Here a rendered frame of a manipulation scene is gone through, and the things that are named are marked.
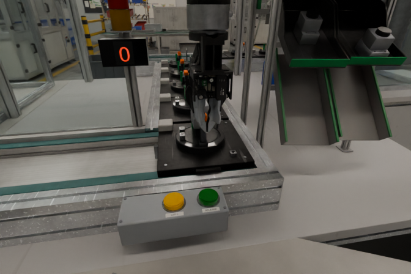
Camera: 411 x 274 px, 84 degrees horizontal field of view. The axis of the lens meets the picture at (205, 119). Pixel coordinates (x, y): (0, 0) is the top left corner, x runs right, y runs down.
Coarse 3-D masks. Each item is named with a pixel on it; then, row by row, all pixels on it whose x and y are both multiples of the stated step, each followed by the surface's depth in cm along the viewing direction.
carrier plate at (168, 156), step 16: (176, 128) 72; (224, 128) 72; (160, 144) 64; (176, 144) 64; (224, 144) 64; (240, 144) 64; (160, 160) 57; (176, 160) 57; (192, 160) 57; (208, 160) 57; (224, 160) 57; (240, 160) 57; (160, 176) 54
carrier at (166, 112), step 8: (184, 88) 89; (160, 96) 93; (168, 96) 93; (160, 104) 91; (168, 104) 91; (176, 104) 84; (184, 104) 85; (208, 104) 86; (160, 112) 84; (168, 112) 84; (176, 112) 84; (184, 112) 82; (224, 112) 84; (176, 120) 77; (184, 120) 77
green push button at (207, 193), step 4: (208, 188) 48; (200, 192) 47; (204, 192) 47; (208, 192) 47; (212, 192) 47; (216, 192) 47; (200, 196) 46; (204, 196) 46; (208, 196) 46; (212, 196) 46; (216, 196) 46; (200, 200) 45; (204, 200) 45; (208, 200) 45; (212, 200) 45; (216, 200) 45; (204, 204) 45; (208, 204) 45; (212, 204) 45
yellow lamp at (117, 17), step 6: (114, 12) 57; (120, 12) 57; (126, 12) 58; (114, 18) 57; (120, 18) 57; (126, 18) 58; (114, 24) 58; (120, 24) 58; (126, 24) 59; (114, 30) 59; (120, 30) 58; (126, 30) 59
